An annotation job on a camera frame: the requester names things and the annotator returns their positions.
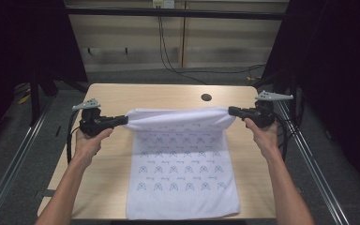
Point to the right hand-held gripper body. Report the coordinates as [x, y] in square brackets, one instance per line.
[262, 112]

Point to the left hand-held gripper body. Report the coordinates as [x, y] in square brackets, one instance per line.
[90, 120]

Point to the white patterned towel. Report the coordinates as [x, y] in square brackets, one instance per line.
[181, 162]

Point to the person's right hand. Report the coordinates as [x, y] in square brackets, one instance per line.
[264, 137]

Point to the person's left hand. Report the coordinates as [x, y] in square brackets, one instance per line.
[89, 145]

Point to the black metal stand leg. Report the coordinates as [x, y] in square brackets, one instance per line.
[34, 103]

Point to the black curtain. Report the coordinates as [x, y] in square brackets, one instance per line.
[334, 62]
[25, 40]

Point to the metal floor rail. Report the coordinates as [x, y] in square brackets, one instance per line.
[11, 168]
[315, 168]

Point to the black horizontal frame beam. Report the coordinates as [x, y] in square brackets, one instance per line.
[175, 13]

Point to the white wall power outlet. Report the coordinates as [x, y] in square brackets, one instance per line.
[163, 3]

